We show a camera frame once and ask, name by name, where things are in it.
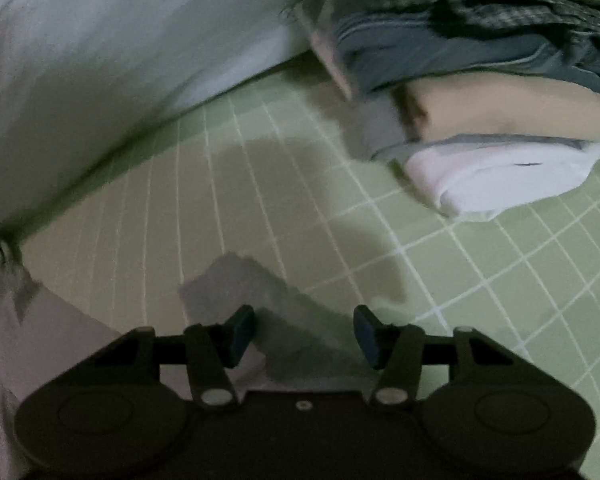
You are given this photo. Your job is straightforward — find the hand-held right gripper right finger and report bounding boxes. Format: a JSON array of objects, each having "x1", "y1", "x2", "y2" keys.
[{"x1": 353, "y1": 304, "x2": 512, "y2": 409}]

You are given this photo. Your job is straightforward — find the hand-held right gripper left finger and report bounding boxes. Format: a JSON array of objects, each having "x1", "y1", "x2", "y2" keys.
[{"x1": 95, "y1": 304, "x2": 256, "y2": 409}]

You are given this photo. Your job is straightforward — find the grey sweatpants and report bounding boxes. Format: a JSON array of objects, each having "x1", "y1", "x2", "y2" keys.
[{"x1": 0, "y1": 252, "x2": 377, "y2": 467}]

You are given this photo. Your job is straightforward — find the green cutting mat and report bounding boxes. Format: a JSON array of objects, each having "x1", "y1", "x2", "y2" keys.
[{"x1": 20, "y1": 52, "x2": 600, "y2": 480}]

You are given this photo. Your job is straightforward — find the white folded garment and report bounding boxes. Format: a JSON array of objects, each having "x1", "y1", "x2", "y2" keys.
[{"x1": 404, "y1": 137, "x2": 600, "y2": 222}]

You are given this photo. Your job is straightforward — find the beige folded garment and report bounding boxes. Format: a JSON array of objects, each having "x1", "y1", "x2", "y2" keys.
[{"x1": 399, "y1": 72, "x2": 600, "y2": 142}]

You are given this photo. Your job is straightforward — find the blue-grey striped folded garment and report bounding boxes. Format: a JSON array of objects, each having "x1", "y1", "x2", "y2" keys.
[{"x1": 330, "y1": 10, "x2": 600, "y2": 107}]

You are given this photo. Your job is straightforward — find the pale carrot print quilt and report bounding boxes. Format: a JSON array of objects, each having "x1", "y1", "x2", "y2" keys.
[{"x1": 0, "y1": 0, "x2": 322, "y2": 242}]

